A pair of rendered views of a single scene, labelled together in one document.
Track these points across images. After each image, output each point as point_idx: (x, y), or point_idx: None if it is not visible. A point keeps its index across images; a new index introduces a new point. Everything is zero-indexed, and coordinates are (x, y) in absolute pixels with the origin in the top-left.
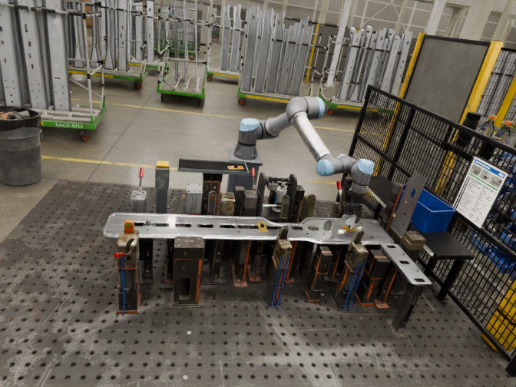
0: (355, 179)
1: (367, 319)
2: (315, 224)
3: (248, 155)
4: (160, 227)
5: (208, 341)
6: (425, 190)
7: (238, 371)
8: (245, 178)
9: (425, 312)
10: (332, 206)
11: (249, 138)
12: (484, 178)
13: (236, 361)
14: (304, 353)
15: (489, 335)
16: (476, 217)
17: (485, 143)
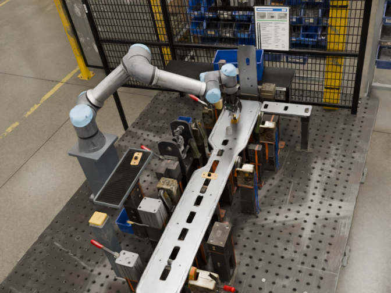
0: (228, 85)
1: (290, 159)
2: (220, 138)
3: (102, 140)
4: (180, 254)
5: (277, 268)
6: (228, 50)
7: (310, 257)
8: (113, 161)
9: (295, 124)
10: (148, 115)
11: (94, 125)
12: (272, 18)
13: (301, 254)
14: (308, 210)
15: (331, 104)
16: (281, 45)
17: None
